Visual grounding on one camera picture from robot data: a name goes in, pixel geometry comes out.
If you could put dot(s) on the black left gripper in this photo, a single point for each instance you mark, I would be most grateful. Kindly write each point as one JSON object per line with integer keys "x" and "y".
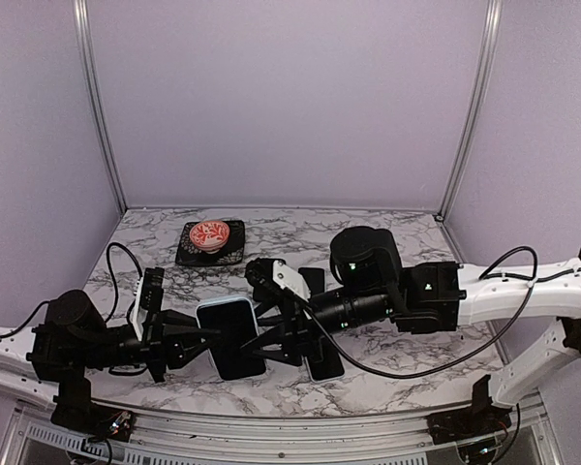
{"x": 178, "y": 341}

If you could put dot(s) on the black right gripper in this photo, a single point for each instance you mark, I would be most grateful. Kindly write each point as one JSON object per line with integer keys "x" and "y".
{"x": 284, "y": 336}

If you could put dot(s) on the black smartphone front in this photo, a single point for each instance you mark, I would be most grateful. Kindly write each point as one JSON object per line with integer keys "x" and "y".
{"x": 231, "y": 365}

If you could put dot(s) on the black smartphone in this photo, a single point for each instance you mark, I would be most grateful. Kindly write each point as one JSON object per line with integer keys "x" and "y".
{"x": 231, "y": 365}
{"x": 325, "y": 350}
{"x": 315, "y": 280}

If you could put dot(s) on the black phone case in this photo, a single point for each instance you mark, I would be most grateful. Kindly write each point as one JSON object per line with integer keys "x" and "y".
{"x": 261, "y": 294}

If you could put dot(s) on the lavender phone case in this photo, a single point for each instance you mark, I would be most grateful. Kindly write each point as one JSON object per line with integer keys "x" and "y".
{"x": 233, "y": 316}

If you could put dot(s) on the white phone case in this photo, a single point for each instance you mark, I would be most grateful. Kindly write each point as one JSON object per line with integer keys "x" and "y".
{"x": 325, "y": 371}

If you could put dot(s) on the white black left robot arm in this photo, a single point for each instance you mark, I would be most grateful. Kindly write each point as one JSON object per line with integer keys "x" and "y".
{"x": 16, "y": 344}

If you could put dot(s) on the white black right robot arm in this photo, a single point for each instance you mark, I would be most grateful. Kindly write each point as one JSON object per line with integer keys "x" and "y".
{"x": 443, "y": 296}

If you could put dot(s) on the black square plate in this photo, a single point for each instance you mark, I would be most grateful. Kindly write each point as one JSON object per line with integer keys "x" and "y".
{"x": 232, "y": 253}

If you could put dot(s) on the red white patterned bowl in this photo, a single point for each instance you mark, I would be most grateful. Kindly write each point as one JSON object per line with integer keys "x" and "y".
{"x": 210, "y": 236}

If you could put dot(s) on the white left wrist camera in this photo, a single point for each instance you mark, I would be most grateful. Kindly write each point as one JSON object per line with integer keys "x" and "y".
{"x": 137, "y": 316}

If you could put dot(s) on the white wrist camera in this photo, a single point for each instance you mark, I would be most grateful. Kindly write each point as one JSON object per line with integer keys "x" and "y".
{"x": 137, "y": 316}
{"x": 288, "y": 278}

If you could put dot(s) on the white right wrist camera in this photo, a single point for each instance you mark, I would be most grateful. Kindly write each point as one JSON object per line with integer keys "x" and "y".
{"x": 288, "y": 278}

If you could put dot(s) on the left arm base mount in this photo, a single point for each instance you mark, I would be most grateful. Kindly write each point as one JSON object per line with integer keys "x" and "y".
{"x": 75, "y": 410}

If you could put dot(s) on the aluminium front rail base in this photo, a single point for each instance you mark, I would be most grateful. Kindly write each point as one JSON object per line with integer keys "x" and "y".
{"x": 166, "y": 437}

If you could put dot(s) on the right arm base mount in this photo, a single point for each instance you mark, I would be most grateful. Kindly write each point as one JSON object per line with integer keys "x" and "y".
{"x": 467, "y": 426}

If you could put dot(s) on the left aluminium frame post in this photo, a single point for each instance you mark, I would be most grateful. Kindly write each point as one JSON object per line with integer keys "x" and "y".
{"x": 87, "y": 57}

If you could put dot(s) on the aluminium frame post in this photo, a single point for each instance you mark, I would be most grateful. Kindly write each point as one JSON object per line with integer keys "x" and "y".
{"x": 487, "y": 50}
{"x": 87, "y": 57}

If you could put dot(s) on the right aluminium frame post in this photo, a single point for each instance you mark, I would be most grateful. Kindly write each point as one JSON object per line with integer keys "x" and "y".
{"x": 487, "y": 50}

